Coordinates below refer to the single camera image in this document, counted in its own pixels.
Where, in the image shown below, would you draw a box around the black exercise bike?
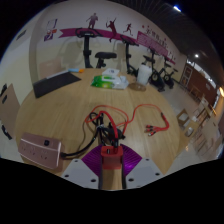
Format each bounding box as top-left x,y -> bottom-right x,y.
161,61 -> 180,90
74,27 -> 118,70
142,47 -> 165,92
119,34 -> 140,76

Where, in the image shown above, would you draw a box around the black mouse pad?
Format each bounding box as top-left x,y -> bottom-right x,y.
31,71 -> 83,99

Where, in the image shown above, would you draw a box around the blue and orange pen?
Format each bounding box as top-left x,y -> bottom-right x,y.
67,67 -> 86,74

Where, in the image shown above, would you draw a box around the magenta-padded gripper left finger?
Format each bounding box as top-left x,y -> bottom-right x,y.
61,143 -> 103,191

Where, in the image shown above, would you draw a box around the round wooden coaster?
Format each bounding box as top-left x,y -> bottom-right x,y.
128,82 -> 148,92

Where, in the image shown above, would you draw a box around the magenta sports wall decal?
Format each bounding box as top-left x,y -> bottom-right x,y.
57,12 -> 177,65

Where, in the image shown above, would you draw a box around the plain wooden chair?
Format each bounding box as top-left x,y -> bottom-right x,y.
37,59 -> 70,81

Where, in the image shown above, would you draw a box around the group of wooden chairs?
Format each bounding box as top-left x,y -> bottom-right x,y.
175,95 -> 224,158

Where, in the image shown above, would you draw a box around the brown wooden cabinet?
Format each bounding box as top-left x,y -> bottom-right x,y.
180,62 -> 218,108

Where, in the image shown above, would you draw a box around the white cup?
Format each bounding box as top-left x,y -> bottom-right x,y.
136,63 -> 153,86

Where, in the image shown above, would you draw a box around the red charger block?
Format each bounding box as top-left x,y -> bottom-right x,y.
99,145 -> 125,171

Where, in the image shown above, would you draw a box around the black power cord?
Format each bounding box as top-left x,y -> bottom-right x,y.
59,111 -> 127,159

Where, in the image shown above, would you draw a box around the green wet wipes pack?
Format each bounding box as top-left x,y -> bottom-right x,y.
90,74 -> 130,91

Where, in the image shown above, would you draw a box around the white tissue pack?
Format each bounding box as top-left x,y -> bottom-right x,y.
101,67 -> 121,79

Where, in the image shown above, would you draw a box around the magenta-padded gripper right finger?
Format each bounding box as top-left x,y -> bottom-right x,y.
121,143 -> 165,190

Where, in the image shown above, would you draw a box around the grey wall vent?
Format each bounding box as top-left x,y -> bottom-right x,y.
15,28 -> 28,41

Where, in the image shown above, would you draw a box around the red charging cable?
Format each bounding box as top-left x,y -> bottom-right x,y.
84,103 -> 171,150

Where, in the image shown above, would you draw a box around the wall posters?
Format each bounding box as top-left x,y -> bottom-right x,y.
42,18 -> 59,42

